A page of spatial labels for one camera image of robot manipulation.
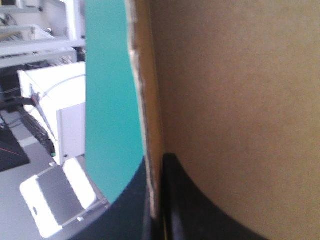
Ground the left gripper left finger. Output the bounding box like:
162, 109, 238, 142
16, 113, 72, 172
71, 156, 156, 240

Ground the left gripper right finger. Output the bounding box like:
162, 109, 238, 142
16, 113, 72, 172
159, 152, 270, 240

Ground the brown cardboard box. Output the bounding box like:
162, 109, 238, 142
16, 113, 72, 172
124, 0, 320, 240

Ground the black mat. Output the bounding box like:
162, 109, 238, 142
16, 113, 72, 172
0, 124, 30, 173

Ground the white cabinet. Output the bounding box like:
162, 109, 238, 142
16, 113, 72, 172
17, 61, 87, 166

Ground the grey metal rack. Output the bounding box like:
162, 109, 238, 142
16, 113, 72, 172
0, 0, 87, 69

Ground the silver metal bracket plate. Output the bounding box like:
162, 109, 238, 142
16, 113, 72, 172
19, 157, 111, 239

